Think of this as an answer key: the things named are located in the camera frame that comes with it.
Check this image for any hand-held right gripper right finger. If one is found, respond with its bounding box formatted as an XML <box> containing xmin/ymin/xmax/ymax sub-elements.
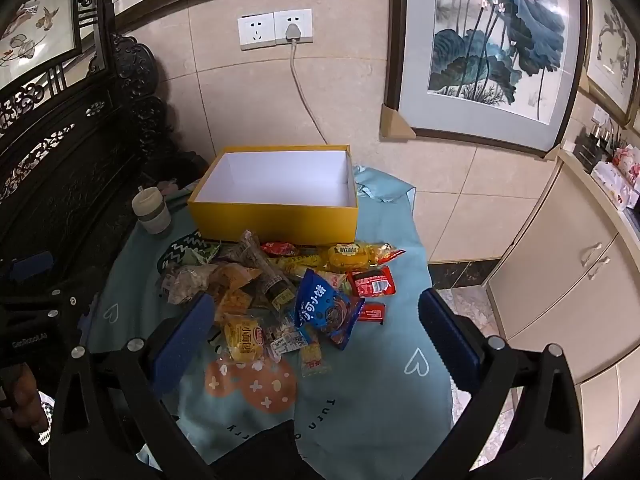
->
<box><xmin>419</xmin><ymin>288</ymin><xmax>587</xmax><ymax>480</ymax></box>

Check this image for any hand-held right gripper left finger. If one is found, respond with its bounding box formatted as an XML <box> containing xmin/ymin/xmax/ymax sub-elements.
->
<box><xmin>49</xmin><ymin>290</ymin><xmax>221</xmax><ymax>480</ymax></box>

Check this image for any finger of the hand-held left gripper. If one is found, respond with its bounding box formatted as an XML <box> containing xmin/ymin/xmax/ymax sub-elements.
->
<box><xmin>7</xmin><ymin>251</ymin><xmax>93</xmax><ymax>328</ymax></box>

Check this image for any orange label puff packet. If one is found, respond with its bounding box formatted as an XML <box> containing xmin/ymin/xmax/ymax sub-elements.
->
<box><xmin>210</xmin><ymin>262</ymin><xmax>263</xmax><ymax>306</ymax></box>

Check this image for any dark red snack packet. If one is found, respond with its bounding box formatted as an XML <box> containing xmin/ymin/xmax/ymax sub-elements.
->
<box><xmin>359</xmin><ymin>302</ymin><xmax>387</xmax><ymax>325</ymax></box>

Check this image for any grey blue snack packet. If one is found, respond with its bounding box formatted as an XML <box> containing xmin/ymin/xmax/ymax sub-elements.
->
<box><xmin>265</xmin><ymin>325</ymin><xmax>309</xmax><ymax>358</ymax></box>

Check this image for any yellow cardboard box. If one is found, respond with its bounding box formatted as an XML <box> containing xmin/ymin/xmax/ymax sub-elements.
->
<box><xmin>187</xmin><ymin>144</ymin><xmax>360</xmax><ymax>246</ymax></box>

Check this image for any person's left hand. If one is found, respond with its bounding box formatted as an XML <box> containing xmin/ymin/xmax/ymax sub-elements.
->
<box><xmin>10</xmin><ymin>365</ymin><xmax>45</xmax><ymax>430</ymax></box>

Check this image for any clear small cake packet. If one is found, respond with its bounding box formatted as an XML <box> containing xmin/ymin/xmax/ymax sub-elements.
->
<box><xmin>160</xmin><ymin>265</ymin><xmax>221</xmax><ymax>306</ymax></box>

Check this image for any round cracker packet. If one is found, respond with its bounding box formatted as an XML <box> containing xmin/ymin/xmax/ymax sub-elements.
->
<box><xmin>215</xmin><ymin>290</ymin><xmax>251</xmax><ymax>321</ymax></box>

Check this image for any yellow bread packet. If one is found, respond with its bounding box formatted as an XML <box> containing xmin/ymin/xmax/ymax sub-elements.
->
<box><xmin>220</xmin><ymin>312</ymin><xmax>266</xmax><ymax>363</ymax></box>

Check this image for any green white snack packet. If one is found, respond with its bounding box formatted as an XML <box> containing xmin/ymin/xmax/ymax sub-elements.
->
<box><xmin>185</xmin><ymin>245</ymin><xmax>221</xmax><ymax>266</ymax></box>

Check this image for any red white-label snack packet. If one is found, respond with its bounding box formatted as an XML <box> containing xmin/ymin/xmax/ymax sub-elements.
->
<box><xmin>346</xmin><ymin>266</ymin><xmax>397</xmax><ymax>298</ymax></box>

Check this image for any dark carved wooden furniture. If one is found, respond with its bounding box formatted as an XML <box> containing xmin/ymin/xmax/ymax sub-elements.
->
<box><xmin>0</xmin><ymin>0</ymin><xmax>211</xmax><ymax>301</ymax></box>

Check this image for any clear dark printed packet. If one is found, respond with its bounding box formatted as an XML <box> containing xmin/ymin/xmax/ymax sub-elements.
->
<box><xmin>237</xmin><ymin>230</ymin><xmax>298</xmax><ymax>313</ymax></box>

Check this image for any orange snack packet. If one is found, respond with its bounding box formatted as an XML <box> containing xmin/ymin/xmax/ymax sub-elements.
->
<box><xmin>370</xmin><ymin>242</ymin><xmax>407</xmax><ymax>266</ymax></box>

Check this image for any cream cabinet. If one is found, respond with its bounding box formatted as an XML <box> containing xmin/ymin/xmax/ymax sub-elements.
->
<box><xmin>487</xmin><ymin>150</ymin><xmax>640</xmax><ymax>466</ymax></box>

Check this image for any blue cookie packet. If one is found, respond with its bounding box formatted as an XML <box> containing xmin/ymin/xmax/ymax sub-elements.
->
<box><xmin>292</xmin><ymin>268</ymin><xmax>366</xmax><ymax>351</ymax></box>

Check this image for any white lidded cup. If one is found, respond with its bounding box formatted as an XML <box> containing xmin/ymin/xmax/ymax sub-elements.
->
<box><xmin>131</xmin><ymin>186</ymin><xmax>173</xmax><ymax>235</ymax></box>

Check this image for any yellow thin snack packet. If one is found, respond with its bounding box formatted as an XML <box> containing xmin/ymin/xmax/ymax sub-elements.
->
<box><xmin>299</xmin><ymin>327</ymin><xmax>331</xmax><ymax>376</ymax></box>

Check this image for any yellow round cake packet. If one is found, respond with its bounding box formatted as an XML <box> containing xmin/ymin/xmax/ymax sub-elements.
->
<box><xmin>327</xmin><ymin>242</ymin><xmax>373</xmax><ymax>271</ymax></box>

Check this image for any rice puff bar packet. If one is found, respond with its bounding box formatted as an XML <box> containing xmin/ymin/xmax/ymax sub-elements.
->
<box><xmin>312</xmin><ymin>270</ymin><xmax>353</xmax><ymax>296</ymax></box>

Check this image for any red crinkled snack packet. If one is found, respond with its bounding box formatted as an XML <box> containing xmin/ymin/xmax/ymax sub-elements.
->
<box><xmin>260</xmin><ymin>241</ymin><xmax>298</xmax><ymax>258</ymax></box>

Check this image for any yellow green snack packet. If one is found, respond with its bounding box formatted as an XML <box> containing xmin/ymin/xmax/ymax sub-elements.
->
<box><xmin>267</xmin><ymin>255</ymin><xmax>326</xmax><ymax>281</ymax></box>

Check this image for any floral printed box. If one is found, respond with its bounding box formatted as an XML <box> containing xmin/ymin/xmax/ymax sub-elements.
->
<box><xmin>592</xmin><ymin>145</ymin><xmax>640</xmax><ymax>211</ymax></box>

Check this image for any black charging dock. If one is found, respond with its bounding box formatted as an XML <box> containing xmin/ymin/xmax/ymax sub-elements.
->
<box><xmin>572</xmin><ymin>127</ymin><xmax>618</xmax><ymax>171</ymax></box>

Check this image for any framed bird painting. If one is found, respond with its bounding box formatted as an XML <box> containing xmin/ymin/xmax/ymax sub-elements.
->
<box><xmin>0</xmin><ymin>0</ymin><xmax>83</xmax><ymax>86</ymax></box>

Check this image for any framed lotus painting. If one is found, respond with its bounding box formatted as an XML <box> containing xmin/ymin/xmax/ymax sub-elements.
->
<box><xmin>384</xmin><ymin>0</ymin><xmax>587</xmax><ymax>158</ymax></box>

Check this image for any framed painting light mat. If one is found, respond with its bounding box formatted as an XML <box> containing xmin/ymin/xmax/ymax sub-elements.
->
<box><xmin>582</xmin><ymin>0</ymin><xmax>640</xmax><ymax>126</ymax></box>

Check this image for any grey power cable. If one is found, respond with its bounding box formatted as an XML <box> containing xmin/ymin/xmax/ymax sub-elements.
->
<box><xmin>289</xmin><ymin>40</ymin><xmax>331</xmax><ymax>146</ymax></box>

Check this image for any white wall socket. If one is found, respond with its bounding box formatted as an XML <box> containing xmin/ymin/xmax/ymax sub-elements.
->
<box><xmin>237</xmin><ymin>11</ymin><xmax>277</xmax><ymax>51</ymax></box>
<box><xmin>274</xmin><ymin>8</ymin><xmax>314</xmax><ymax>45</ymax></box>

